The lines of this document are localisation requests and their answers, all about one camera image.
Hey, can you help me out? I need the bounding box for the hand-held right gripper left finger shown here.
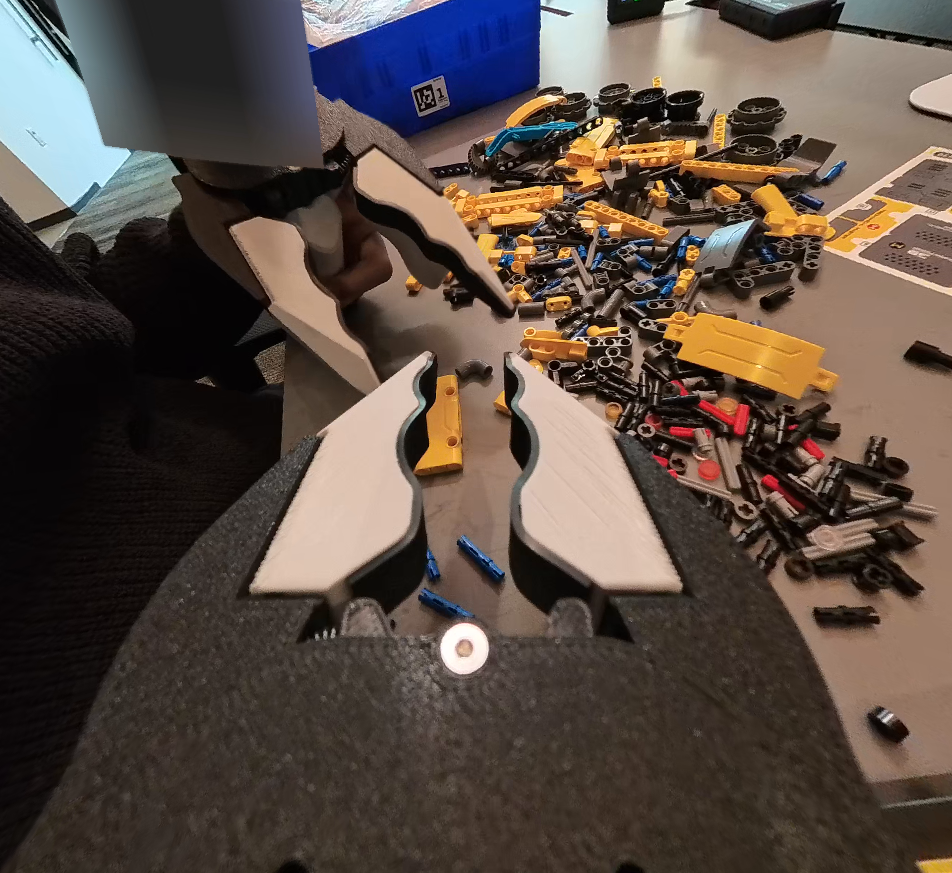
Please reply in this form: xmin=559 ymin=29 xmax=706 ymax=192
xmin=247 ymin=351 xmax=440 ymax=625

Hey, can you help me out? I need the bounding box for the black toy bush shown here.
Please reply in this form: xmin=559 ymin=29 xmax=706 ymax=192
xmin=866 ymin=705 xmax=910 ymax=744

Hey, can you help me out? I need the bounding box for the person's left forearm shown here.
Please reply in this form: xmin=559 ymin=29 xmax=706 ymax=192
xmin=63 ymin=215 xmax=291 ymax=391

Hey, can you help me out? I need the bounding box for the pile of toy building parts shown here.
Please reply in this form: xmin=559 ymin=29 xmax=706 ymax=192
xmin=405 ymin=76 xmax=940 ymax=599

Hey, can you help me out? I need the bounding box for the sticker sheet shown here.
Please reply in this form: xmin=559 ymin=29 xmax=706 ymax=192
xmin=822 ymin=144 xmax=952 ymax=294

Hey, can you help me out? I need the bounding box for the yellow toy beam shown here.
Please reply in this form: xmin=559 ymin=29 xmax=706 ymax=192
xmin=413 ymin=375 xmax=464 ymax=477

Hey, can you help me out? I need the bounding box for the black flat box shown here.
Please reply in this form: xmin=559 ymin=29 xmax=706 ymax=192
xmin=717 ymin=0 xmax=846 ymax=41

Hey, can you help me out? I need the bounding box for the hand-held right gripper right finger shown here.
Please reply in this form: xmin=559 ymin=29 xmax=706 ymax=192
xmin=503 ymin=352 xmax=685 ymax=629

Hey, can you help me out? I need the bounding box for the person's left hand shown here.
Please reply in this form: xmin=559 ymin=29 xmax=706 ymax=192
xmin=325 ymin=232 xmax=394 ymax=309

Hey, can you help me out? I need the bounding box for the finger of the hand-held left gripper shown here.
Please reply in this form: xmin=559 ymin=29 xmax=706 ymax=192
xmin=229 ymin=213 xmax=382 ymax=396
xmin=352 ymin=144 xmax=517 ymax=318

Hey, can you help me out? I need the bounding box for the blue plastic bin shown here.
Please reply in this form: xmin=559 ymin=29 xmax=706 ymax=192
xmin=301 ymin=0 xmax=544 ymax=139

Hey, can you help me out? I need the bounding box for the white book stand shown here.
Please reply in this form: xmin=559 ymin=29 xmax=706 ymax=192
xmin=909 ymin=73 xmax=952 ymax=119

